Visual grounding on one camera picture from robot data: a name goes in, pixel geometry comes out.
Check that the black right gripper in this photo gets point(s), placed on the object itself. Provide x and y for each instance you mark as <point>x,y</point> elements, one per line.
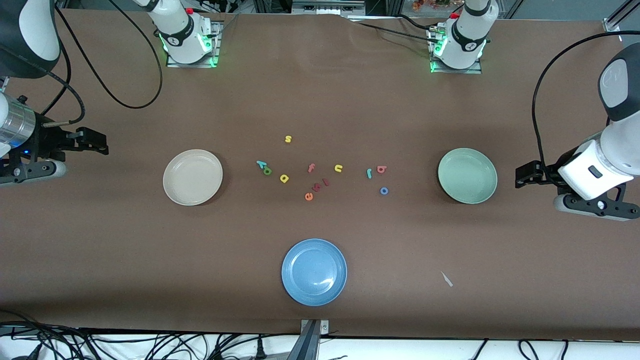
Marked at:
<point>50,140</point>

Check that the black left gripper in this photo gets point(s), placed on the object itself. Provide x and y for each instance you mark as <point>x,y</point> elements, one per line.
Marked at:
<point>546,173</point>

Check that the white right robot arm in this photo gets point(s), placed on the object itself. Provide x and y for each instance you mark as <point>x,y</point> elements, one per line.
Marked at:
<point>182,35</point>

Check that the green plate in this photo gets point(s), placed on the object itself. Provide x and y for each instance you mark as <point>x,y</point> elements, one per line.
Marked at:
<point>467,176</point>

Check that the brown table cover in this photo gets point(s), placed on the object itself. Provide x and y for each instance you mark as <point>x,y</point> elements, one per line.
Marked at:
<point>100,250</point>

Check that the beige brown plate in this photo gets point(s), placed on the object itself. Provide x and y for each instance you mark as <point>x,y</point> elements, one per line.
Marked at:
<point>192,177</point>

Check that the white paper scrap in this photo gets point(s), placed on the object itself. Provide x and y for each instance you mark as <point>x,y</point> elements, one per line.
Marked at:
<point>446,279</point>

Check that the orange leafy decoration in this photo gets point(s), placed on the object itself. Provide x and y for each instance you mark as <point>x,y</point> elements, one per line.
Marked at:
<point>425,5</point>

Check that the blue plate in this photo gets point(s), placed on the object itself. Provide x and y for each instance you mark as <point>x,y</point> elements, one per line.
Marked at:
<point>314,272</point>

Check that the black equipment box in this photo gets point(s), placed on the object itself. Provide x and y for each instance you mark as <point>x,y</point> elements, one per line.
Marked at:
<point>327,7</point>

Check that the black power plug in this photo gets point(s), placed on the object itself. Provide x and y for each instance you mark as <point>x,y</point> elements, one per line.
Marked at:
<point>260,351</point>

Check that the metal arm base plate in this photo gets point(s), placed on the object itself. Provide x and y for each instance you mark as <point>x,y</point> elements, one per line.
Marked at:
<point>217,35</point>
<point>450,71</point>

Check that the aluminium frame profile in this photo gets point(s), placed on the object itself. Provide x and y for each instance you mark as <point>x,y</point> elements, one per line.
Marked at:
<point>612,22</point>

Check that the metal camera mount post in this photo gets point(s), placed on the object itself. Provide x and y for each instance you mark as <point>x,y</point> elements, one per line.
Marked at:
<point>310,340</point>

